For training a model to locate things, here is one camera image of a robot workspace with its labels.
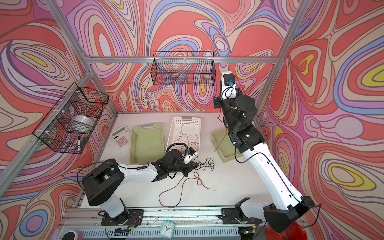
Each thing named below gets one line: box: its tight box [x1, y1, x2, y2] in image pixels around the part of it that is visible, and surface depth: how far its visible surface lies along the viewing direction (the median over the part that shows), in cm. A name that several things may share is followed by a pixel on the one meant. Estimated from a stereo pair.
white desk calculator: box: [110, 125, 131, 149], surface depth 104 cm
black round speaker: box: [61, 230, 79, 240], surface depth 66 cm
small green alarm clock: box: [159, 220, 175, 239], surface depth 70 cm
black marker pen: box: [77, 135, 81, 153], surface depth 73 cm
